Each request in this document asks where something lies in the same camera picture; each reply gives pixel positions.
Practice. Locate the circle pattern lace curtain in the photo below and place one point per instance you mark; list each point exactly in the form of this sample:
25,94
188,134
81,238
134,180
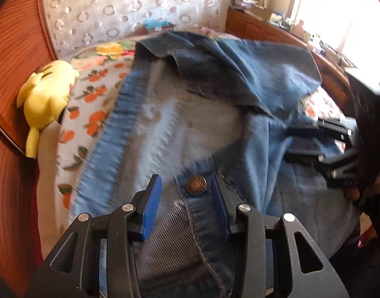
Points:
75,24

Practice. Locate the sunlit window with frame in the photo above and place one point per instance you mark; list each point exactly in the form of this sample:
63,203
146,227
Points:
351,27

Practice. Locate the box with blue cloth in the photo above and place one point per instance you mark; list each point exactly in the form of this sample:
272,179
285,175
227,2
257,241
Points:
154,25

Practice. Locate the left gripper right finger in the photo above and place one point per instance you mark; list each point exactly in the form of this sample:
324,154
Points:
277,257

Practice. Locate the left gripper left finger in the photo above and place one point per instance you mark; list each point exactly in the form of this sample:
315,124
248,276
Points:
72,267

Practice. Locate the cardboard box on cabinet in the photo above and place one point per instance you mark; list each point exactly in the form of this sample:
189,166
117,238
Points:
263,14

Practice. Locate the yellow Pikachu plush toy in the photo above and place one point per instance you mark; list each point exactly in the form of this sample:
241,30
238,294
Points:
44,97

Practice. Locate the right hand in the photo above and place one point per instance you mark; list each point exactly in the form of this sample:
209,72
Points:
355,194

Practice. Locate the orange fruit print bedsheet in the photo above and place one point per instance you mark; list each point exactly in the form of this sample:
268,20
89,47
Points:
90,114

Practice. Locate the floral pink blanket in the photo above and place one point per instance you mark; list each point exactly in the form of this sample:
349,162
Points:
105,52

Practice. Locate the stack of papers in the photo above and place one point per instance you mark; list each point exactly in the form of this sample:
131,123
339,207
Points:
243,4

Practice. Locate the blue denim jeans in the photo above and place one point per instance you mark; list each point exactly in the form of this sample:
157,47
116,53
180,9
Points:
186,254

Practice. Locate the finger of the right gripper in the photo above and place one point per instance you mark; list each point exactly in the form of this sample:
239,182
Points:
312,157
323,127

